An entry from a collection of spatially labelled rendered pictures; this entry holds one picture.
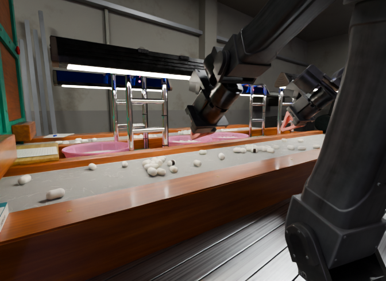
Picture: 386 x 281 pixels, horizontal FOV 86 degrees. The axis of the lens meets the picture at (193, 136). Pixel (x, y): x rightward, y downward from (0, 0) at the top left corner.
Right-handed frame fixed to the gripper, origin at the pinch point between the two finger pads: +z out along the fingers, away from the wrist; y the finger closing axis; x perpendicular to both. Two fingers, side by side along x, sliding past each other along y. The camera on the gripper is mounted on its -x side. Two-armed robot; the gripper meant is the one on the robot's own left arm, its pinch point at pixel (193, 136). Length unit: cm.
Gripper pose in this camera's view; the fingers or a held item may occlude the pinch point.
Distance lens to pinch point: 57.2
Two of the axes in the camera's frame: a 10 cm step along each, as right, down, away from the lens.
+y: -8.4, 0.7, -5.4
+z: -4.2, 5.6, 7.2
